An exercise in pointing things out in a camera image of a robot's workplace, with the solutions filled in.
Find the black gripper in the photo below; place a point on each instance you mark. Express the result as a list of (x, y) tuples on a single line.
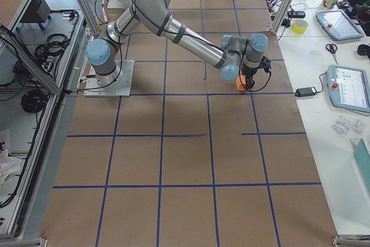
[(249, 74)]

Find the orange foam block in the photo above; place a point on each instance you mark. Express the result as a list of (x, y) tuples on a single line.
[(241, 83)]

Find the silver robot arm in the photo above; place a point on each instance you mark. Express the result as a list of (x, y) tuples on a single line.
[(236, 58), (101, 55)]

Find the black power adapter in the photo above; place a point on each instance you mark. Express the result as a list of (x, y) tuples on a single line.
[(305, 92)]

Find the yellow tape roll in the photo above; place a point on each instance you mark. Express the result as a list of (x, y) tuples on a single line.
[(299, 26)]

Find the black scissors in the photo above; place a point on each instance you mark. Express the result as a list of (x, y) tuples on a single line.
[(332, 48)]

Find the lower teach pendant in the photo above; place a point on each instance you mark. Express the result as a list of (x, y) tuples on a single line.
[(348, 88)]

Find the teach pendant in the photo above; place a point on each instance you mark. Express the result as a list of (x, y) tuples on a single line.
[(338, 25), (348, 88)]

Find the upper teach pendant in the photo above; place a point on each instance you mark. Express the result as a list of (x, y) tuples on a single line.
[(338, 25)]

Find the teal board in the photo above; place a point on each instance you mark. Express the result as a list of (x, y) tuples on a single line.
[(361, 156)]

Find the aluminium frame post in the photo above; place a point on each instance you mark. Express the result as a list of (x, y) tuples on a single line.
[(284, 1)]

